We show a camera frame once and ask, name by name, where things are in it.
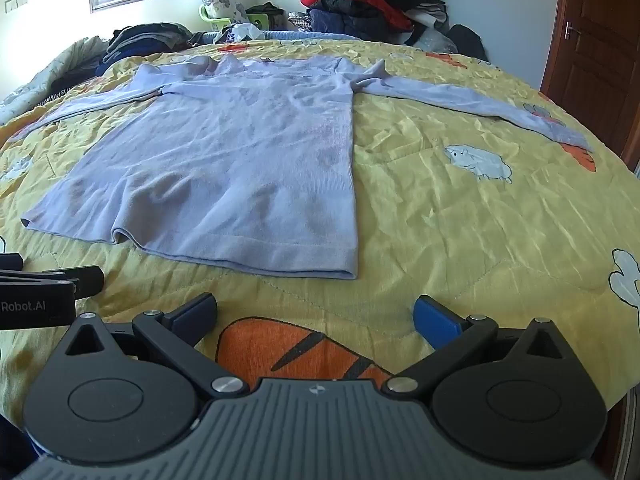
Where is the lavender long sleeve sweater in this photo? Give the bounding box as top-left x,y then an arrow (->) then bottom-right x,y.
21,54 -> 587,280

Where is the folded dark clothes stack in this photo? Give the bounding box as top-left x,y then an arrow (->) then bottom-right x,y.
94,23 -> 204,76

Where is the dark clothes heap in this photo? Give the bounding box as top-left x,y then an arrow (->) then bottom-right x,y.
299,0 -> 488,62

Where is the yellow cartoon print quilt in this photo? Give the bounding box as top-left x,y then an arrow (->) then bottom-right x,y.
0,38 -> 640,430

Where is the white crumpled plastic bag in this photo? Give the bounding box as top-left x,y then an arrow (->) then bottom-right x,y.
215,23 -> 265,44

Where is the brown wooden door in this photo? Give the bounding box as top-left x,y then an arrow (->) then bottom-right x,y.
541,0 -> 640,170

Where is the blue mattress sheet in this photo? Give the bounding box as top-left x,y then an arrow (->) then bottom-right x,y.
203,29 -> 356,44

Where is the white wall switch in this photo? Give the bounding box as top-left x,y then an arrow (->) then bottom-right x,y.
4,0 -> 28,13

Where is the silver door handle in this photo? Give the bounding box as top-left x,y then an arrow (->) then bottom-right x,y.
563,21 -> 582,41

